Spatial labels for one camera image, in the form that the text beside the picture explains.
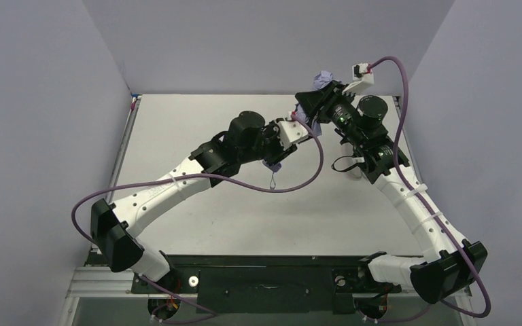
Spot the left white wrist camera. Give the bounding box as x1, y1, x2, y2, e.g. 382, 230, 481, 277
277, 120, 309, 149

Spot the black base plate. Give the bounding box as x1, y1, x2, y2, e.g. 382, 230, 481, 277
85, 253, 447, 315

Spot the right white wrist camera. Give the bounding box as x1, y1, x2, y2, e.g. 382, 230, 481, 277
342, 63, 375, 96

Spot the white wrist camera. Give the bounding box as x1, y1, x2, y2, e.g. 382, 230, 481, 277
342, 63, 375, 96
277, 120, 309, 149

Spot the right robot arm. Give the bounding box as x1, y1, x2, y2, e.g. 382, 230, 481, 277
295, 82, 488, 304

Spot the lilac umbrella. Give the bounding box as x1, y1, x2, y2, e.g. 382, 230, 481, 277
293, 70, 334, 137

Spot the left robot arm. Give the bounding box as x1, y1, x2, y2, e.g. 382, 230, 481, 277
90, 111, 309, 281

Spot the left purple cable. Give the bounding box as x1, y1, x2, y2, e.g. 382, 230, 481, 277
71, 111, 325, 325

